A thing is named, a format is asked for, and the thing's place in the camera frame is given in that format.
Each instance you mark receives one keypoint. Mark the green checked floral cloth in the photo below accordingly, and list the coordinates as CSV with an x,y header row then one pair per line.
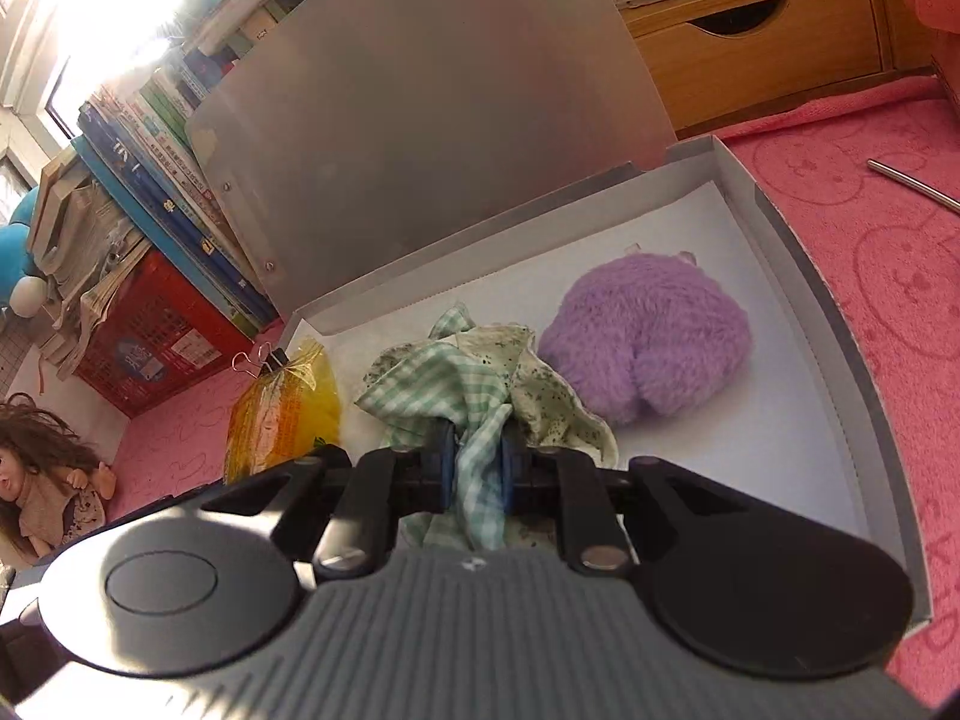
x,y
427,390

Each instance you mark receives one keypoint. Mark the red plastic crate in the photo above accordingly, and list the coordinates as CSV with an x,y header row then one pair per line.
x,y
165,330

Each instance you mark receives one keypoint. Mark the window frame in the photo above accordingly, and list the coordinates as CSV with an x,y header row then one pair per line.
x,y
30,112

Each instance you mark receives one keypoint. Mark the yellow plastic bag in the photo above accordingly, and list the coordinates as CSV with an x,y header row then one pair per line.
x,y
285,420

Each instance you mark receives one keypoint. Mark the wooden drawer unit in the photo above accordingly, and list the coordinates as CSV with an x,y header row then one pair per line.
x,y
765,52

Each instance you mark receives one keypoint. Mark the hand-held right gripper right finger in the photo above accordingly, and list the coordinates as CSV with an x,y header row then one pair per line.
x,y
510,469

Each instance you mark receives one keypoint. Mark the metal straw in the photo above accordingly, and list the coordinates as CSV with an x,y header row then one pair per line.
x,y
911,184

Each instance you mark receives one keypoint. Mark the row of leaning books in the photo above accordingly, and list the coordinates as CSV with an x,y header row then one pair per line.
x,y
172,195

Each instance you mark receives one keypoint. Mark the stack of worn booklets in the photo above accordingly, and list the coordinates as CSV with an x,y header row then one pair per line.
x,y
82,255

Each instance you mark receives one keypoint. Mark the pink towel mat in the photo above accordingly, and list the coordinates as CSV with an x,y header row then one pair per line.
x,y
885,300

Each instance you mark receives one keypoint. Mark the metal binder clip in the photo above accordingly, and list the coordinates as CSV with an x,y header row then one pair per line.
x,y
259,361

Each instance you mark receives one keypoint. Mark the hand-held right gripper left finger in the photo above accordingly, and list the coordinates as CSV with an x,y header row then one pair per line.
x,y
446,469

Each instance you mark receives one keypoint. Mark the brown-haired doll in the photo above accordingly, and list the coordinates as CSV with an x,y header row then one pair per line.
x,y
45,480

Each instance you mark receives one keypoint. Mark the white cardboard box silver lid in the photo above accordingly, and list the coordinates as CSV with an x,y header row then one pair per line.
x,y
420,127

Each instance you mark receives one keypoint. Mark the purple plush pouch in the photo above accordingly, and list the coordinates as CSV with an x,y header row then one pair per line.
x,y
645,330

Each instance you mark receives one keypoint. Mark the blue white round plush toy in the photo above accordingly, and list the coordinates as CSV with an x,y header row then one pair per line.
x,y
19,255

